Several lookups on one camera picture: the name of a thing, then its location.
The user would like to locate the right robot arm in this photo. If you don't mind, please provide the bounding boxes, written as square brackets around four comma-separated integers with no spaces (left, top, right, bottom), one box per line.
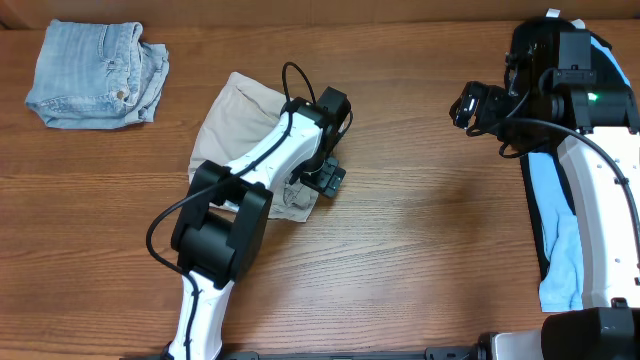
[450,24,639,359]

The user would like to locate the light blue garment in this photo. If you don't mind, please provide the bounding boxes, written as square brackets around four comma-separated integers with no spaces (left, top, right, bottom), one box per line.
[524,18,637,314]

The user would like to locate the white garment tag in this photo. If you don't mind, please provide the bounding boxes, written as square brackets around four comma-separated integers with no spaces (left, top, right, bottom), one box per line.
[545,8,561,18]

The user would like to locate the folded light blue jeans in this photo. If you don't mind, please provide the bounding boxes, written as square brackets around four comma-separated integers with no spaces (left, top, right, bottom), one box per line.
[25,20,169,130]

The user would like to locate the black garment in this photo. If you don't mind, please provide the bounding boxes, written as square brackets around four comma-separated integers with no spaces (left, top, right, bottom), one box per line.
[504,16,640,281]

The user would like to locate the beige khaki shorts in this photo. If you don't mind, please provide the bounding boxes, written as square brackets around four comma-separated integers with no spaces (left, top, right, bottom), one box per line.
[187,71,351,223]

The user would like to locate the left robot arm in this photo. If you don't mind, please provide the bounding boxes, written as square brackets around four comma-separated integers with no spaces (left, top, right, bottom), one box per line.
[161,87,352,359]

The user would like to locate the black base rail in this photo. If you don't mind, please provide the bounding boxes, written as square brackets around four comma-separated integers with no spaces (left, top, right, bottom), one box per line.
[119,331,546,360]

